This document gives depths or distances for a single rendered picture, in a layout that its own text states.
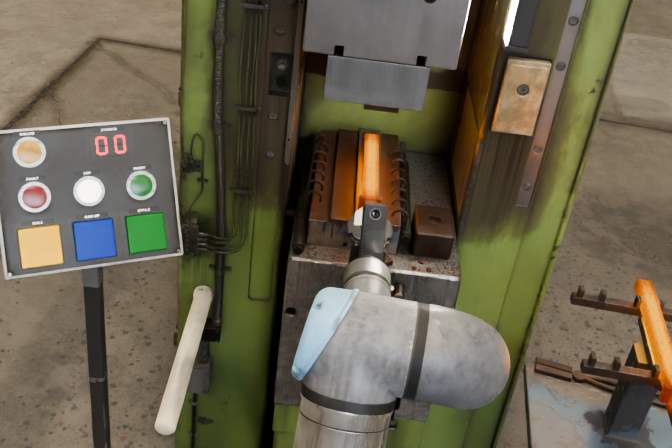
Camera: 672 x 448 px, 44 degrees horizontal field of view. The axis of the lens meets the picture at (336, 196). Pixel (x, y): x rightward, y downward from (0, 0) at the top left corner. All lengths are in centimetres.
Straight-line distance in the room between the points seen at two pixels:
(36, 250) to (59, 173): 15
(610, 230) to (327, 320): 306
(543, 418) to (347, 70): 86
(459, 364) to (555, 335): 227
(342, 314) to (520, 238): 110
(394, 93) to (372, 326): 77
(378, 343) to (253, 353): 132
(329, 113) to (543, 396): 89
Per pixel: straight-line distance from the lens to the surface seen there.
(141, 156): 169
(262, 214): 199
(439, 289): 184
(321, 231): 182
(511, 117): 183
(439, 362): 97
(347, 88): 165
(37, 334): 301
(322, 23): 160
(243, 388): 236
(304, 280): 183
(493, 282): 210
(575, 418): 194
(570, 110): 188
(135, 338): 295
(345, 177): 196
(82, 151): 168
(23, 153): 167
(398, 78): 164
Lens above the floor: 199
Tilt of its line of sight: 32 degrees down
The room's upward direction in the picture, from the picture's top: 8 degrees clockwise
